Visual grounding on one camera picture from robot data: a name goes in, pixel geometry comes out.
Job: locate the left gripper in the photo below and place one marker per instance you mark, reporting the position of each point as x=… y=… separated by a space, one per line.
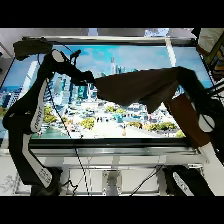
x=82 y=77

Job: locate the brown garment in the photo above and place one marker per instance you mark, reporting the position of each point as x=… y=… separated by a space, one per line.
x=140 y=87

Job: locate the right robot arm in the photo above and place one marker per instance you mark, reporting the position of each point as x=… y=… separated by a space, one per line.
x=200 y=96

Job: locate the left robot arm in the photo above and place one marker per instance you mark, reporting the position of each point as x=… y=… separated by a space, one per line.
x=19 y=111

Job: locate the dark olive garment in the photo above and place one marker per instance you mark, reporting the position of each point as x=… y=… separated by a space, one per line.
x=31 y=48

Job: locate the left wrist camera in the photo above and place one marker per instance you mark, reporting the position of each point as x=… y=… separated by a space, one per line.
x=76 y=55

